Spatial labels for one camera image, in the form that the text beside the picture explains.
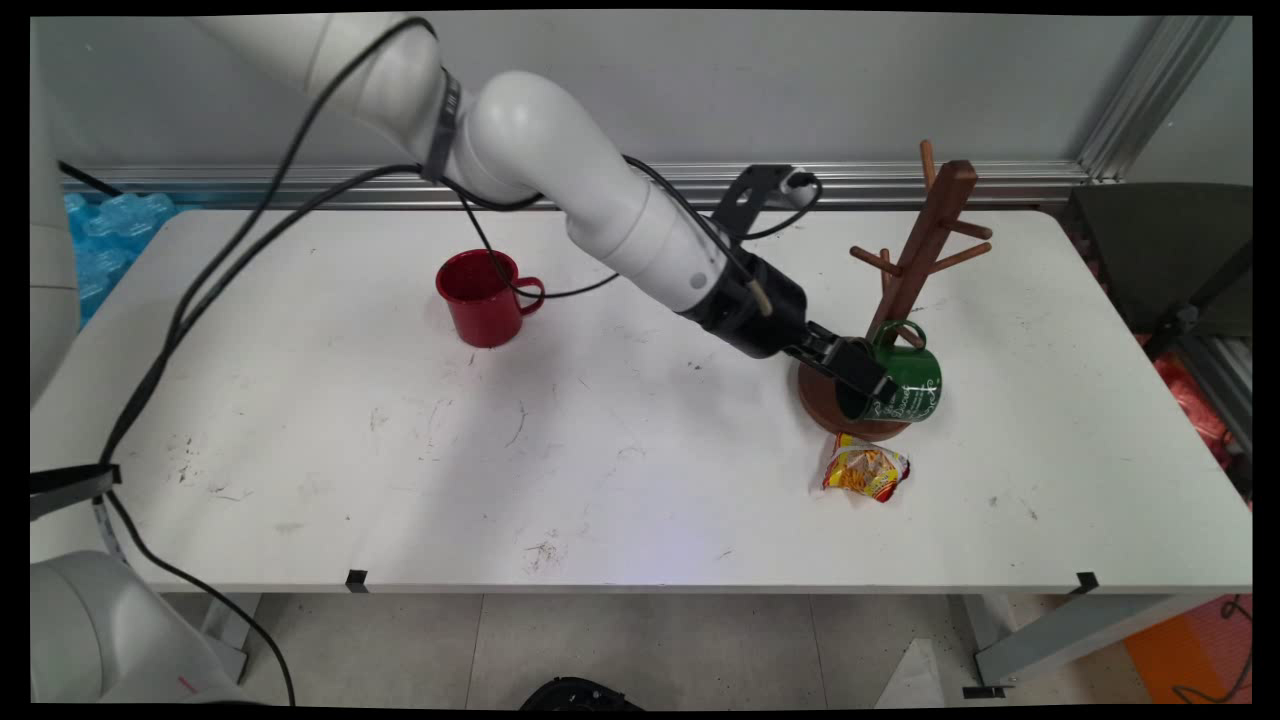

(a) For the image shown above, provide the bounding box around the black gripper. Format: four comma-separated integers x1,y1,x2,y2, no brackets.
678,250,898,404

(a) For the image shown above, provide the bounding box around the green enamel mug white print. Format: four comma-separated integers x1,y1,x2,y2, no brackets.
838,320,943,424

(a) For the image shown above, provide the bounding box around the red enamel mug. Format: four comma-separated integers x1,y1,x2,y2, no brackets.
435,249,547,349

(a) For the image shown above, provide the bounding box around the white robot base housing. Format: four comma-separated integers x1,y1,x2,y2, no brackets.
30,550,251,706

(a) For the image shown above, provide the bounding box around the yellow red snack packet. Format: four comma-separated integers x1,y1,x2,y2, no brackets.
822,432,911,504

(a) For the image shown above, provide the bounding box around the brown wooden mug tree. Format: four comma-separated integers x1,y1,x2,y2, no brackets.
797,140,994,442

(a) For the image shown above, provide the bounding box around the grey metal table leg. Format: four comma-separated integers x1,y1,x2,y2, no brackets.
960,592,1216,691

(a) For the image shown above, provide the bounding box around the red plastic bag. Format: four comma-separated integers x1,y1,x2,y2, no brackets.
1150,355,1236,466

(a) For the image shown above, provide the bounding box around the black round floor object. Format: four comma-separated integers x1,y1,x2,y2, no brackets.
520,677,646,711

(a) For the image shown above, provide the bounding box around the orange floor mat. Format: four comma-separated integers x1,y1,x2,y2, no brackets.
1125,595,1253,704

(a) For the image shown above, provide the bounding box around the blue bubble wrap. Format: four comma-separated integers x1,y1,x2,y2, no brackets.
62,192,186,326

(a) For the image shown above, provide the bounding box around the short black camera cable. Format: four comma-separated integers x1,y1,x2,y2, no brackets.
725,175,826,243

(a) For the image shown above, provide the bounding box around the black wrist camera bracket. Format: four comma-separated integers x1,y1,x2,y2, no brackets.
710,163,823,241

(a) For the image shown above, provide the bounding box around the horizontal aluminium frame rail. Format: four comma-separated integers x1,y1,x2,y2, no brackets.
60,162,1091,211

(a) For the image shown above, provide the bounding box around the slanted aluminium frame post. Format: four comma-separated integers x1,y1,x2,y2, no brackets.
1075,15,1236,184

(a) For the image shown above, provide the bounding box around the thin black floor cable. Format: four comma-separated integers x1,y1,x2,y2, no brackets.
1172,595,1253,704

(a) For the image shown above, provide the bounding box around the thick black cable bundle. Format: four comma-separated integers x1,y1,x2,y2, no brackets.
30,18,441,706

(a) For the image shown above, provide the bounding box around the black cable behind table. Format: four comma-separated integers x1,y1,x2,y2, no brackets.
58,160,126,198

